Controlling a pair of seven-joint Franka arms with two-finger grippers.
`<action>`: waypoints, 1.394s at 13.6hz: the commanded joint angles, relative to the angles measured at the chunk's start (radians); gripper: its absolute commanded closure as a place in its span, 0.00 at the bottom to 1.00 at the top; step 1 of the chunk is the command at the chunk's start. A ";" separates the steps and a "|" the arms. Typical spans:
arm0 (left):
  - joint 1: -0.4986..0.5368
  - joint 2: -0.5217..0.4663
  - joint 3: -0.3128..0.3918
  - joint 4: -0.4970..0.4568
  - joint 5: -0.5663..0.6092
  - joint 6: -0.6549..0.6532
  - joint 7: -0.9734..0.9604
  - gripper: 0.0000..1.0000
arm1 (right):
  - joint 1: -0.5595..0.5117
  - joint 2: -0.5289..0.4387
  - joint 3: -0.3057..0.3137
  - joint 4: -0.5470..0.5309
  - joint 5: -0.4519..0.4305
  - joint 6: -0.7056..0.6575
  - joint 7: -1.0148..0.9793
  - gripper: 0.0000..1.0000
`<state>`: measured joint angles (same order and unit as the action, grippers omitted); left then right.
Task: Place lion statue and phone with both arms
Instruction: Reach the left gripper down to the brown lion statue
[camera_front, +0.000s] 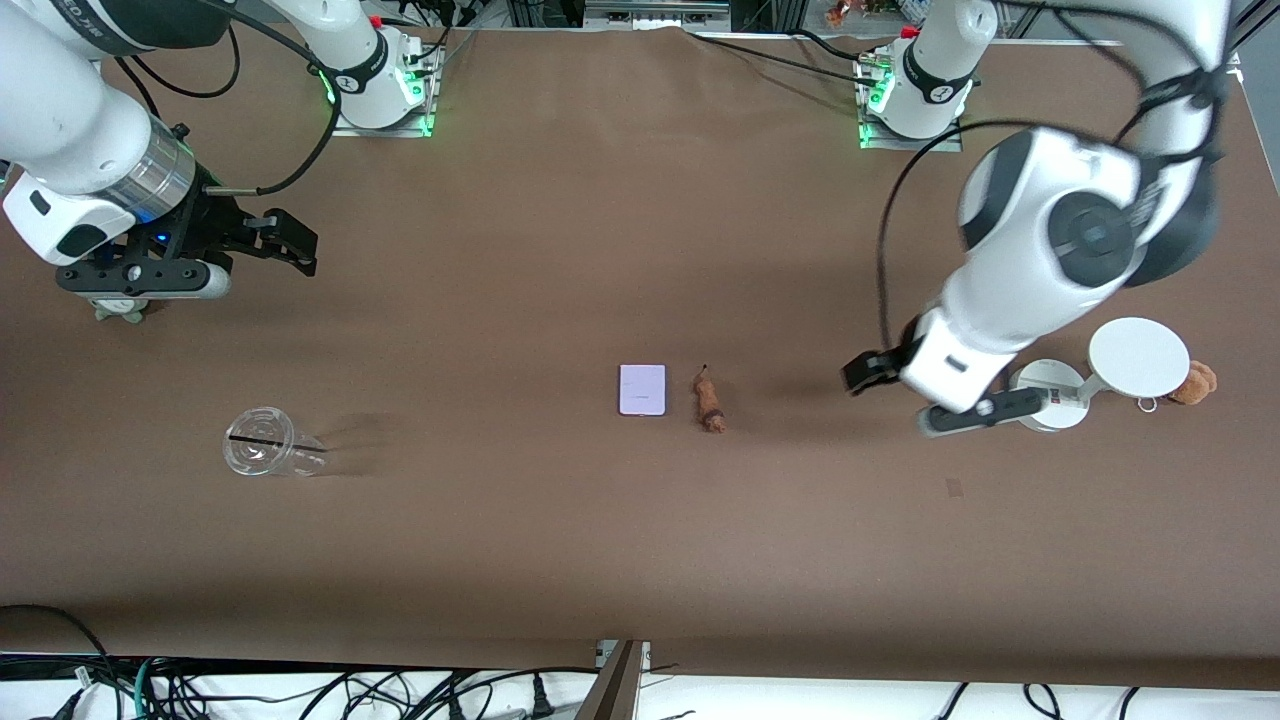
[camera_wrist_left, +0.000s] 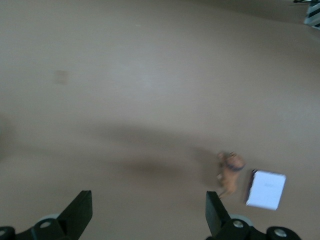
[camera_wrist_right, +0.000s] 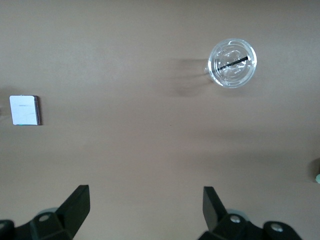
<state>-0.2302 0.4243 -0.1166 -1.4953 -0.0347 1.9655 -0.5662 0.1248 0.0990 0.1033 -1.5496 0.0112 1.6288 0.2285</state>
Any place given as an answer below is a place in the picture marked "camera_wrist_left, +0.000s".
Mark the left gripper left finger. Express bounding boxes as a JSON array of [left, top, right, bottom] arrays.
[[0, 190, 93, 240]]

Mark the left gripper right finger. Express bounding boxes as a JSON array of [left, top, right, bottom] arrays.
[[205, 190, 301, 240]]

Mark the brown lion statue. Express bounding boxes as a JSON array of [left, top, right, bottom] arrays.
[[215, 150, 247, 200]]

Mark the lavender square card box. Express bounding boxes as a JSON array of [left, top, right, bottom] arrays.
[[244, 169, 287, 210]]

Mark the clear tape patch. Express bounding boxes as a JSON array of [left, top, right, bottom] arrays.
[[55, 70, 69, 85]]

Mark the brown table cover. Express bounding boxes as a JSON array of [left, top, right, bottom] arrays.
[[0, 0, 320, 240]]

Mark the aluminium profile bar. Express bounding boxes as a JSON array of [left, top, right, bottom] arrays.
[[303, 0, 320, 27]]

